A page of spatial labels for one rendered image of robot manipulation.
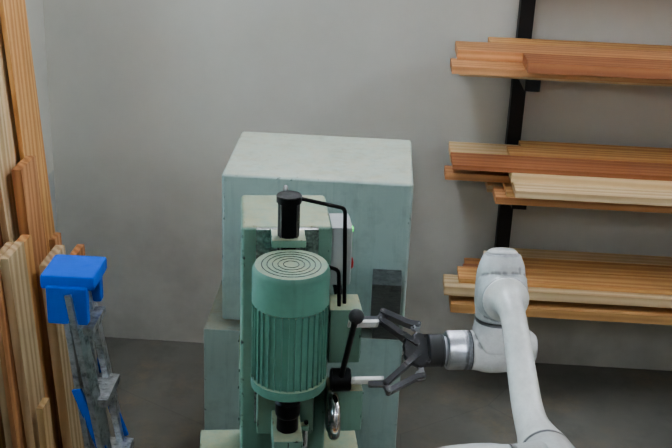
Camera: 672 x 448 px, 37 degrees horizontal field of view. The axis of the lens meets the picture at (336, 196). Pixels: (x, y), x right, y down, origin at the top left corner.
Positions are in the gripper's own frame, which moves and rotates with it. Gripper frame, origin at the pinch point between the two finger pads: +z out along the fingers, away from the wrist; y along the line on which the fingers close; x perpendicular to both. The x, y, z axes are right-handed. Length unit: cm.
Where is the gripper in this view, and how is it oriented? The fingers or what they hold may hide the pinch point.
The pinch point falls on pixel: (354, 351)
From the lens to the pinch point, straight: 230.1
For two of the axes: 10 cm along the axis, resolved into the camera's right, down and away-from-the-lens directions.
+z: -9.9, 0.0, -1.0
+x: 0.9, -5.2, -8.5
